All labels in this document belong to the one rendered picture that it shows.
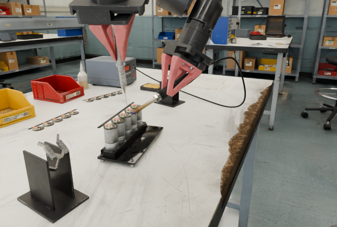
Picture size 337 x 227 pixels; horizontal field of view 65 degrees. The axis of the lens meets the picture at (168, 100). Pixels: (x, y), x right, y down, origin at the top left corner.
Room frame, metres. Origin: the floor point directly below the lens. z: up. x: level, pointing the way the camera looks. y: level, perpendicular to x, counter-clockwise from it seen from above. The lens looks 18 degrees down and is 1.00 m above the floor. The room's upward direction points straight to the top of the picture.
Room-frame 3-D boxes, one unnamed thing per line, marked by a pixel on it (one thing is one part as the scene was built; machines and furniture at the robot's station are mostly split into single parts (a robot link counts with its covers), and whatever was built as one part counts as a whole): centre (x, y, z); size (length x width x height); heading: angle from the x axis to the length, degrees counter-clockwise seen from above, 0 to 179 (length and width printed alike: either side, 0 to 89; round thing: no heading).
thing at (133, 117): (0.51, 0.08, 0.79); 0.02 x 0.02 x 0.05
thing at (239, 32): (3.31, -0.91, 0.80); 0.15 x 0.12 x 0.10; 58
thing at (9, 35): (2.85, 1.70, 0.80); 0.15 x 0.12 x 0.10; 84
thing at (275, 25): (3.36, -1.35, 0.88); 0.30 x 0.23 x 0.25; 64
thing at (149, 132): (0.48, 0.07, 0.76); 0.16 x 0.07 x 0.01; 163
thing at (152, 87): (0.90, 0.05, 0.76); 0.07 x 0.05 x 0.02; 61
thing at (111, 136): (0.43, 0.10, 0.79); 0.02 x 0.02 x 0.05
